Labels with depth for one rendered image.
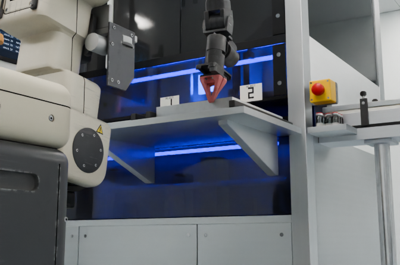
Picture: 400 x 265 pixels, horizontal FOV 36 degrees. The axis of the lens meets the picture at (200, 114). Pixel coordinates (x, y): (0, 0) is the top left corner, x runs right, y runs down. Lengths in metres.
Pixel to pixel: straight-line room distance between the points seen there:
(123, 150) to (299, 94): 0.63
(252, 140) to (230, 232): 0.38
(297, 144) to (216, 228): 0.40
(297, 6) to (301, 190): 0.62
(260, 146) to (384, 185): 0.42
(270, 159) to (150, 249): 0.59
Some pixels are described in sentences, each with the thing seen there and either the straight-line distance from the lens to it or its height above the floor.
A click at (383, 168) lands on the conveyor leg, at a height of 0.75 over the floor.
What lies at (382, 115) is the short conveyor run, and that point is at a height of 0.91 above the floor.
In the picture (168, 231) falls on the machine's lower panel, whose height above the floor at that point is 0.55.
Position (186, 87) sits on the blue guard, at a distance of 2.26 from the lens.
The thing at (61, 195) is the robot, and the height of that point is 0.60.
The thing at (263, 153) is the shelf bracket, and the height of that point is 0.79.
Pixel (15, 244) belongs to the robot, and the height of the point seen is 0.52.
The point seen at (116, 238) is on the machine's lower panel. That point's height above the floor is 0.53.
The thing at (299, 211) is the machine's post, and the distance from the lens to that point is 2.00.
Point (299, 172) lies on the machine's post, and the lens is 2.00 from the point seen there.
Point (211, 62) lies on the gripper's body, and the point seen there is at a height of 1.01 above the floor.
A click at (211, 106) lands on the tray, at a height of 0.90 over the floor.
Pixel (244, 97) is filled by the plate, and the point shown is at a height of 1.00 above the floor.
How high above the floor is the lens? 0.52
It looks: 12 degrees up
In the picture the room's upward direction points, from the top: straight up
